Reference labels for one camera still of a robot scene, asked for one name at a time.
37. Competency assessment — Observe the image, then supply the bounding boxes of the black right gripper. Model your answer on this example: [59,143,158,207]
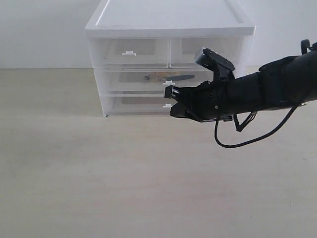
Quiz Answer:
[164,80,234,122]

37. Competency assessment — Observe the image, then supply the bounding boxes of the keychain with gold rings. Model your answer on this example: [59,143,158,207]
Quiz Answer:
[144,72,195,82]

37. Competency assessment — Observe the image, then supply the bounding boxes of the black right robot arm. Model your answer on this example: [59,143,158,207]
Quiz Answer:
[164,40,317,122]

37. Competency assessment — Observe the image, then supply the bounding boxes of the clear top right drawer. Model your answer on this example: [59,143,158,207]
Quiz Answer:
[170,36,251,68]

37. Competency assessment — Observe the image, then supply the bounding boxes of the white plastic drawer cabinet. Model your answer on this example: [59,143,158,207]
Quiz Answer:
[84,0,256,118]

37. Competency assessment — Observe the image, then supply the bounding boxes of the clear top left drawer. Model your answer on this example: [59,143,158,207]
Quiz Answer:
[89,38,169,69]

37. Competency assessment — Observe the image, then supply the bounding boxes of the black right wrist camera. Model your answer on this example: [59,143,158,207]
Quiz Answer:
[195,48,235,81]

